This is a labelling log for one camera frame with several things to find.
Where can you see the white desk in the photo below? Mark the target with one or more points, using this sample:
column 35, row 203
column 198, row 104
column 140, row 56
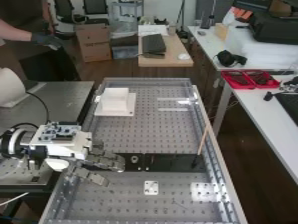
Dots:
column 261, row 53
column 270, row 133

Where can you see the thin stick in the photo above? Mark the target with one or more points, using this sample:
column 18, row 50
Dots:
column 205, row 135

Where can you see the small white box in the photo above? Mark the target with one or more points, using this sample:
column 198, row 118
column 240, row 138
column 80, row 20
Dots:
column 115, row 100

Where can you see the red tray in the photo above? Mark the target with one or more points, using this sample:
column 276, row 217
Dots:
column 237, row 79
column 265, row 78

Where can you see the wooden desk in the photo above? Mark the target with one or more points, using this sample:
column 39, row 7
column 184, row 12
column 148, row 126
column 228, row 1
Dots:
column 171, row 60

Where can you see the grey storage bin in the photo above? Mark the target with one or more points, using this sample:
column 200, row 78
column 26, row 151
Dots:
column 125, row 52

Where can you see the black plate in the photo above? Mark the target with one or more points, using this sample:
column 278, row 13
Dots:
column 168, row 163

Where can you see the clear box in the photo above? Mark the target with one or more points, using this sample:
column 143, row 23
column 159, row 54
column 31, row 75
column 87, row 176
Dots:
column 221, row 173

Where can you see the person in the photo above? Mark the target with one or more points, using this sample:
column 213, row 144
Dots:
column 27, row 36

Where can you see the small white square plate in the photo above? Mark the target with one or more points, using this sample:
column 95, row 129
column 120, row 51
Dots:
column 151, row 187

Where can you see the white computer mouse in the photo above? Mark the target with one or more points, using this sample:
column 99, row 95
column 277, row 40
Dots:
column 184, row 56

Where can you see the black bag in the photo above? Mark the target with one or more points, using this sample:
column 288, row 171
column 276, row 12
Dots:
column 274, row 26

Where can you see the black keyboard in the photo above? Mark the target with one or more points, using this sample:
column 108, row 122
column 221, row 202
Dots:
column 290, row 106

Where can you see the cardboard box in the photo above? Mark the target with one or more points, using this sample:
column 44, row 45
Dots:
column 93, row 41

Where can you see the black headphones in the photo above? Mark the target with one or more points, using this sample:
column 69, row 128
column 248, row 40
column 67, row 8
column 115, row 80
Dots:
column 230, row 58

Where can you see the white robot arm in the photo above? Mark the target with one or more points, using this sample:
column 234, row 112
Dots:
column 14, row 143

